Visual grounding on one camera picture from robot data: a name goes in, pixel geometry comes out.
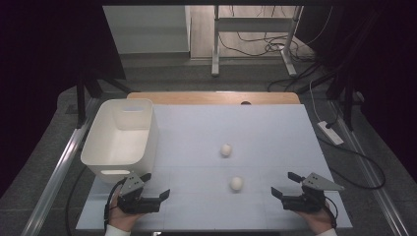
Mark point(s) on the white power strip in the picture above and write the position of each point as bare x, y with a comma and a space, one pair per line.
330, 132

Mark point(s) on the person's right hand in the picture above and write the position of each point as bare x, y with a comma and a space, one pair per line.
319, 221

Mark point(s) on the white cabinet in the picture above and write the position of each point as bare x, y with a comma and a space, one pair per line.
147, 29

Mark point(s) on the person's left hand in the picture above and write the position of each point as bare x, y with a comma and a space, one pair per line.
121, 220

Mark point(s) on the black tripod stand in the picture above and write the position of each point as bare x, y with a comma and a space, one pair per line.
81, 105

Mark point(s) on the dark curtain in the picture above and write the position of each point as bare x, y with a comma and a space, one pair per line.
42, 65
387, 65

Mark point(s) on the white metal stand frame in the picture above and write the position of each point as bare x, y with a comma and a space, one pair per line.
252, 24

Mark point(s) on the white board table cover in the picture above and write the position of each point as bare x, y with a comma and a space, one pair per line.
229, 124

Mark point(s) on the aluminium floor rail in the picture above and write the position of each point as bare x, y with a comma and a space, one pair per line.
370, 177
55, 180

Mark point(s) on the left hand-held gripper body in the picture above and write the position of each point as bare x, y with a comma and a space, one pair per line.
131, 203

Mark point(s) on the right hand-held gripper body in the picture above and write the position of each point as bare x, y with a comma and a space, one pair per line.
305, 201

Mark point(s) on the white plastic bin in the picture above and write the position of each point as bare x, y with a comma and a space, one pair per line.
121, 144

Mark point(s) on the white egg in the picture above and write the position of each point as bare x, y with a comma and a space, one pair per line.
226, 149
236, 183

